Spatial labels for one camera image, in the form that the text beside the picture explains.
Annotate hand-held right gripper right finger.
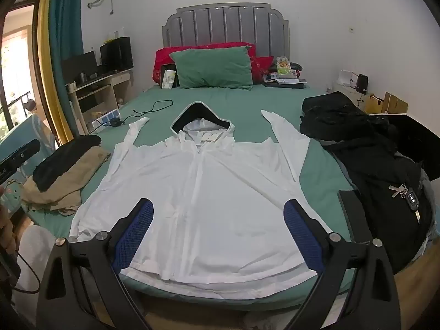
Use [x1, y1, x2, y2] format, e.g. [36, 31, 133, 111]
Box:
[282, 199, 402, 330]

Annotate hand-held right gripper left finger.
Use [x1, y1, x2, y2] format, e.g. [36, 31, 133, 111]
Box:
[36, 197, 154, 330]

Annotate white hooded jacket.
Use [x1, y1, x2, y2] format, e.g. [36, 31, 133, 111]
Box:
[69, 101, 332, 301]

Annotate black folded clothes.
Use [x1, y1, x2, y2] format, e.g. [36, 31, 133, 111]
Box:
[300, 91, 373, 141]

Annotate person's left hand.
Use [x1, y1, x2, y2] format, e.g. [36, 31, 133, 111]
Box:
[0, 186, 16, 255]

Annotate light blue printed cloth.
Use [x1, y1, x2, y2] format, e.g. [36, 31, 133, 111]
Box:
[0, 113, 57, 217]

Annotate black folded garment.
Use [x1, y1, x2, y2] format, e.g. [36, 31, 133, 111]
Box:
[33, 135, 102, 192]

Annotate beige pants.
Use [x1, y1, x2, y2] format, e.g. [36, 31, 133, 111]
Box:
[21, 146, 112, 215]

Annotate white and blue power strip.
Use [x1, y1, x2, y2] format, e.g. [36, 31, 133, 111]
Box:
[92, 109, 122, 129]

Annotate white cloth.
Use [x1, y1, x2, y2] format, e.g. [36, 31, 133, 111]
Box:
[15, 225, 61, 293]

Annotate black jacket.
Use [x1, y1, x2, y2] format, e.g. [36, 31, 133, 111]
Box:
[320, 113, 440, 272]

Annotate yellow curtain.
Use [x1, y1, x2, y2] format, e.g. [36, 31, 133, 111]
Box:
[36, 0, 71, 147]

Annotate small black monitor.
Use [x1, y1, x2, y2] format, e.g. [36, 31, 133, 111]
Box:
[62, 51, 98, 84]

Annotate key bunch with car key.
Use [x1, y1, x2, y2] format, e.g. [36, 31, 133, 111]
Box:
[388, 184, 422, 222]

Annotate teal curtain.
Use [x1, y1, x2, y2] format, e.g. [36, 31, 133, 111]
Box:
[48, 0, 85, 145]

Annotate large black monitor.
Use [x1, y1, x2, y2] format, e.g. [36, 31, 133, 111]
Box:
[100, 36, 134, 73]

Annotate cardboard boxes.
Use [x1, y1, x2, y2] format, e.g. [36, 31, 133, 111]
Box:
[365, 92, 409, 115]

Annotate wet wipes pack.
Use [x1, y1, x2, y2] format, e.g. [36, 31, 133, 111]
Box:
[161, 70, 177, 89]

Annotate white box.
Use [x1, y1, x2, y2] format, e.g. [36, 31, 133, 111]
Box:
[336, 70, 360, 88]

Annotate green snack bag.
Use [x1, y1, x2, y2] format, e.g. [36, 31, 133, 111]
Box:
[275, 56, 298, 78]

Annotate black flat box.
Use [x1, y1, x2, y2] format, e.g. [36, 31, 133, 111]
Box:
[160, 64, 179, 89]

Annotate red pillow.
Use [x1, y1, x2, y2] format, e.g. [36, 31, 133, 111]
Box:
[152, 42, 274, 85]

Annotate green pillow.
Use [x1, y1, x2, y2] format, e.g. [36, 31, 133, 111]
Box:
[169, 46, 254, 90]

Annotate grey padded headboard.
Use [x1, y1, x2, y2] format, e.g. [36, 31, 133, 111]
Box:
[161, 3, 291, 62]

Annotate black charger with cable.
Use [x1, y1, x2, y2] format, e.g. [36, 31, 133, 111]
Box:
[109, 100, 173, 128]

